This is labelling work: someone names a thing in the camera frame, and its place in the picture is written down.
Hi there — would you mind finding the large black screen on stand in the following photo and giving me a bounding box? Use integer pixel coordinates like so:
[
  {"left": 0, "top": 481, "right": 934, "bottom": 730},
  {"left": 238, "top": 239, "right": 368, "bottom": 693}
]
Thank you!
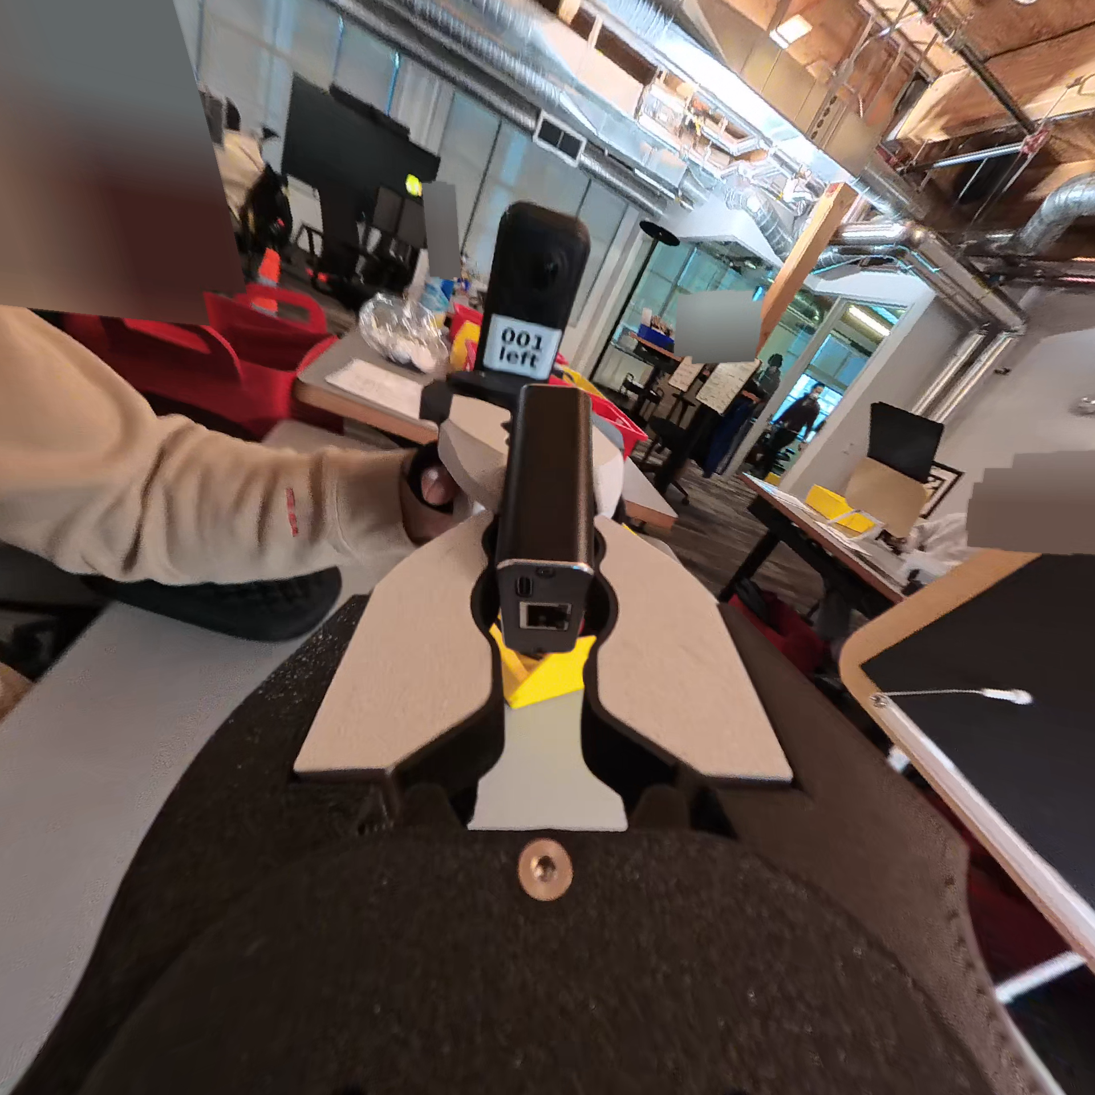
[{"left": 281, "top": 72, "right": 441, "bottom": 283}]

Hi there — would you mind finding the person's left hand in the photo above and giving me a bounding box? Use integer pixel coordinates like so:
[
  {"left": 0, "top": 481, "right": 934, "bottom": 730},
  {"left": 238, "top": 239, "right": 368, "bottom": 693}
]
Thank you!
[{"left": 401, "top": 445, "right": 471, "bottom": 544}]

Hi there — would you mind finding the wooden post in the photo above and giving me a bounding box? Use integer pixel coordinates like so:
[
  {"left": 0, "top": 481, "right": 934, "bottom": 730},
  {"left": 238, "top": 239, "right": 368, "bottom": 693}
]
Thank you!
[{"left": 757, "top": 183, "right": 861, "bottom": 352}]

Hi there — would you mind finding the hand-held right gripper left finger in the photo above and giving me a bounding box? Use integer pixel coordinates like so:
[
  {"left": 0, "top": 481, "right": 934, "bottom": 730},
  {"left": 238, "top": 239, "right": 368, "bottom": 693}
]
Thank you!
[{"left": 293, "top": 511, "right": 507, "bottom": 796}]

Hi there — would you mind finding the clear plastic bag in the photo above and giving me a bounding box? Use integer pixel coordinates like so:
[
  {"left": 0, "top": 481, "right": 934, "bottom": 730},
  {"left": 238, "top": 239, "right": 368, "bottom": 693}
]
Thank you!
[{"left": 358, "top": 290, "right": 452, "bottom": 374}]

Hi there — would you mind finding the silver metal pin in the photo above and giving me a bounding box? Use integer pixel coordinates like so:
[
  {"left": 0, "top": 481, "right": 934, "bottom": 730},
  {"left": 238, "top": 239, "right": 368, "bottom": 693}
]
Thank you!
[{"left": 871, "top": 687, "right": 1034, "bottom": 708}]

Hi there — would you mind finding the white paper sheet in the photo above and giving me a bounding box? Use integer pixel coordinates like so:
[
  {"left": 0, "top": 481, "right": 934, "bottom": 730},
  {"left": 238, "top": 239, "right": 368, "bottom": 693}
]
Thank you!
[{"left": 325, "top": 359, "right": 429, "bottom": 415}]

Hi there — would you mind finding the grey table with wooden edge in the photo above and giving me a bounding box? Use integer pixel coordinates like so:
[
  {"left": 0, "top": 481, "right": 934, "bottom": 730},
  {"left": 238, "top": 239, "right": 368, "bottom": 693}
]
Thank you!
[{"left": 293, "top": 330, "right": 455, "bottom": 446}]

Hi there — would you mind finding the black topped table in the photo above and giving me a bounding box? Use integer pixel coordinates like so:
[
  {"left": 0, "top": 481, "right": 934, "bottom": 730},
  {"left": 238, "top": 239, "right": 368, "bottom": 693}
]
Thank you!
[{"left": 838, "top": 551, "right": 1095, "bottom": 963}]

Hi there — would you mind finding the black floor lamp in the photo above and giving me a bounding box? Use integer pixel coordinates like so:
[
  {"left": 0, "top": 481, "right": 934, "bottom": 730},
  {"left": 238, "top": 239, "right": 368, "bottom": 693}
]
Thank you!
[{"left": 592, "top": 219, "right": 681, "bottom": 386}]

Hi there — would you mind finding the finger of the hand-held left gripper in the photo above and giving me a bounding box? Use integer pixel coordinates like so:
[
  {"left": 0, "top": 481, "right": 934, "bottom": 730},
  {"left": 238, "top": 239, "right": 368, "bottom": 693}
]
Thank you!
[
  {"left": 439, "top": 409, "right": 513, "bottom": 516},
  {"left": 593, "top": 423, "right": 627, "bottom": 521}
]

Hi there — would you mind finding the yellow box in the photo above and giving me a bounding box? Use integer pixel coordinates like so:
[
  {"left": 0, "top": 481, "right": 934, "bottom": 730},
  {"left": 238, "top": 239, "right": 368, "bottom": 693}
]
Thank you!
[{"left": 806, "top": 483, "right": 885, "bottom": 533}]

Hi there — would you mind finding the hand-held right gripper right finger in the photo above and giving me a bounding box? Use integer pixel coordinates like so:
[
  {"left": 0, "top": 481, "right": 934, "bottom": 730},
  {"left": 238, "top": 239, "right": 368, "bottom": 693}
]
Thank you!
[{"left": 586, "top": 516, "right": 795, "bottom": 788}]

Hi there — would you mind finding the person's left forearm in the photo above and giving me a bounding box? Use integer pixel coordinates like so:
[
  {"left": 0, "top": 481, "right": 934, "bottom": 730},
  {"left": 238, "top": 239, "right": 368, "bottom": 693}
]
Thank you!
[{"left": 0, "top": 306, "right": 420, "bottom": 587}]

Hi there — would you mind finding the red bag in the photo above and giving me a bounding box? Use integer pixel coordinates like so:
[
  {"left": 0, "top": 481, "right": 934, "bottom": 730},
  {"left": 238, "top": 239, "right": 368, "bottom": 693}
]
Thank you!
[{"left": 728, "top": 590, "right": 829, "bottom": 672}]

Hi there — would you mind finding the wooden desk with black legs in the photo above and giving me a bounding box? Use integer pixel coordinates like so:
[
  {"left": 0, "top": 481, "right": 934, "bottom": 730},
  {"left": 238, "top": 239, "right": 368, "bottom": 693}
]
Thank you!
[{"left": 740, "top": 470, "right": 930, "bottom": 604}]

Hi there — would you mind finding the black adapter with ethernet port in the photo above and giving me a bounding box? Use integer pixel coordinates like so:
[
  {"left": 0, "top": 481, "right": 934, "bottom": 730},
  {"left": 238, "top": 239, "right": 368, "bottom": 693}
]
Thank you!
[{"left": 495, "top": 383, "right": 598, "bottom": 655}]

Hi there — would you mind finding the brown cardboard sheet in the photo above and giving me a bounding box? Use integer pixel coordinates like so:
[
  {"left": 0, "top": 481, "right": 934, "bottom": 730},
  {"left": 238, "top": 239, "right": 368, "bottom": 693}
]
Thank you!
[{"left": 845, "top": 456, "right": 930, "bottom": 539}]

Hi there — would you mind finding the small red plastic bin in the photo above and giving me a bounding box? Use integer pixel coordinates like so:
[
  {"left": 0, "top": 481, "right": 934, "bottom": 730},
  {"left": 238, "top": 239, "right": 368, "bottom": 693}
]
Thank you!
[{"left": 591, "top": 396, "right": 648, "bottom": 463}]

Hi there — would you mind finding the yellow plastic part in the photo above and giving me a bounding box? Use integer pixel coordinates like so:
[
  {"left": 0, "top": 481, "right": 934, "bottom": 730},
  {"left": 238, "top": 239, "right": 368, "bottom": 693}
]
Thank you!
[{"left": 490, "top": 622, "right": 598, "bottom": 709}]

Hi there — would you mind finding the silver ventilation duct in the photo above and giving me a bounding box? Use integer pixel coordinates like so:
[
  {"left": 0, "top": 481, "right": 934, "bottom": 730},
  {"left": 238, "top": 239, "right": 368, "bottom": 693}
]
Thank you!
[{"left": 821, "top": 175, "right": 1095, "bottom": 334}]

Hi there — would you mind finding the black monitor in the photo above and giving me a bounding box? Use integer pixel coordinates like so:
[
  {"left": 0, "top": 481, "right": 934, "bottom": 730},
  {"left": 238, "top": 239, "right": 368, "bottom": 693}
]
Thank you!
[{"left": 869, "top": 402, "right": 946, "bottom": 481}]

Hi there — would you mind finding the black padded armrest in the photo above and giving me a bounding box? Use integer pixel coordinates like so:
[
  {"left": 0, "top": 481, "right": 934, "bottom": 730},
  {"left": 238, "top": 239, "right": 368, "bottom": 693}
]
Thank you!
[{"left": 81, "top": 565, "right": 343, "bottom": 643}]

